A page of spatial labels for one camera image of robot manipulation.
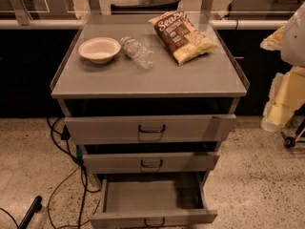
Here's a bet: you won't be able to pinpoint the grey drawer cabinet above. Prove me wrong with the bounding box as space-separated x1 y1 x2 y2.
51 14 249 184

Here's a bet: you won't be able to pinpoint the grey top drawer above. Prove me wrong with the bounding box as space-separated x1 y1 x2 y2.
65 114 235 145

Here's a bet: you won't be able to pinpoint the grey bottom drawer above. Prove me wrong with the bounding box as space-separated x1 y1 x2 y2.
90 175 217 229

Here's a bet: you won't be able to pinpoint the black chair back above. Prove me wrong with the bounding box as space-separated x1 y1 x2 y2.
111 0 182 14

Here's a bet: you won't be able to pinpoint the clear plastic water bottle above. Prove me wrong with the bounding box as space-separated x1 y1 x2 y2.
120 36 154 71

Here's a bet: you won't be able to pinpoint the black floor cables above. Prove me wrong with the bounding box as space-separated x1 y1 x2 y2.
0 116 101 229

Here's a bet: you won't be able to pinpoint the brown yellow chip bag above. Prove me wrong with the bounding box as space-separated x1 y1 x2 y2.
150 10 217 66

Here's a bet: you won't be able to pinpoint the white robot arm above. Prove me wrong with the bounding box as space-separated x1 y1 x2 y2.
260 4 305 132

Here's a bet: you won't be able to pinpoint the black bar on floor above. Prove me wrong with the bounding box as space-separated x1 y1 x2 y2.
18 196 42 229

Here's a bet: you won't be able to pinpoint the white horizontal rail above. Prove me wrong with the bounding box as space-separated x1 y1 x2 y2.
0 20 286 30

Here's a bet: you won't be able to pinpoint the grey middle drawer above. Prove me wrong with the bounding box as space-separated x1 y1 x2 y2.
83 152 219 174

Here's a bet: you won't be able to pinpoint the black wheeled stand base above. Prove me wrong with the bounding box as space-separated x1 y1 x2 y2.
281 119 305 149

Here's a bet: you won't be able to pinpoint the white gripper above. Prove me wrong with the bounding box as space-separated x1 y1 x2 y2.
260 26 305 132

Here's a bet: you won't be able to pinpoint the white bowl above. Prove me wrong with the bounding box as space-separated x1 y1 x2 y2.
78 37 121 64

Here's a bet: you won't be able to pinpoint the grey drawer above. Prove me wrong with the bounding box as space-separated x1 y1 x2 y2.
65 114 235 145
90 175 217 229
83 152 219 174

